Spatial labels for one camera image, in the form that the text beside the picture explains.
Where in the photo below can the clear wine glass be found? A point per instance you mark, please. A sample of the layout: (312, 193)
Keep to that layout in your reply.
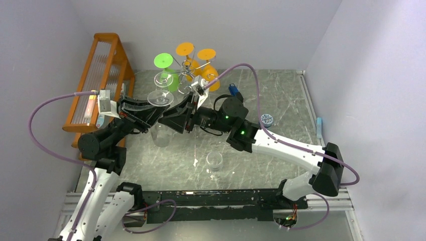
(163, 79)
(214, 162)
(161, 134)

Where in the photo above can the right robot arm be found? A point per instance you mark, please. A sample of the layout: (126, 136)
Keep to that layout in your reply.
(322, 174)

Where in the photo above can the yellow pink tube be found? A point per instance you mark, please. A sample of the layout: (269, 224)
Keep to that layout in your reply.
(90, 106)

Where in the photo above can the chrome wine glass rack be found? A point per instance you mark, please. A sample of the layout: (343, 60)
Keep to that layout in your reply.
(184, 85)

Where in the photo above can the green plastic wine glass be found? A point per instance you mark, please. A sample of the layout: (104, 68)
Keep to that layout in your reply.
(164, 61)

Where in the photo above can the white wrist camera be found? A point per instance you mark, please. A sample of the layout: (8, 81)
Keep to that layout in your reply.
(106, 106)
(198, 85)

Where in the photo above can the blue black utility tool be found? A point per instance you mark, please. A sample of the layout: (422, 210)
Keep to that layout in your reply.
(235, 92)

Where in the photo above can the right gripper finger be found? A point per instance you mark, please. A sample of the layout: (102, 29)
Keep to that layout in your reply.
(179, 123)
(183, 110)

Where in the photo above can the orange wooden rack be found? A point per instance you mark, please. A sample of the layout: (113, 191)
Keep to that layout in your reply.
(107, 67)

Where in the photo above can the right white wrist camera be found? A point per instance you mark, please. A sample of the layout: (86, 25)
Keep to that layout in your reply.
(198, 85)

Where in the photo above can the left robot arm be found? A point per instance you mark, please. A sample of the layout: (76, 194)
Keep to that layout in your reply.
(91, 220)

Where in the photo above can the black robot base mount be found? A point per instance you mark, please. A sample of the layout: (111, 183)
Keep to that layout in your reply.
(258, 204)

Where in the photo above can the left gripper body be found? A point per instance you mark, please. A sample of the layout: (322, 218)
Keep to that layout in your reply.
(133, 121)

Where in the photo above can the light blue edge clip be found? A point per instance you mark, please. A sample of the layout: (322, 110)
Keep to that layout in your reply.
(319, 128)

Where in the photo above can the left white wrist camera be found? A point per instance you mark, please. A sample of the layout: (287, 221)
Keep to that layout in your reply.
(106, 106)

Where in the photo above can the orange plastic wine glass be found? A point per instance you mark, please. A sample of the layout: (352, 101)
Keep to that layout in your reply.
(209, 73)
(191, 66)

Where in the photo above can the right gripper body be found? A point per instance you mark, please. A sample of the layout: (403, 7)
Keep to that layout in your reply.
(191, 114)

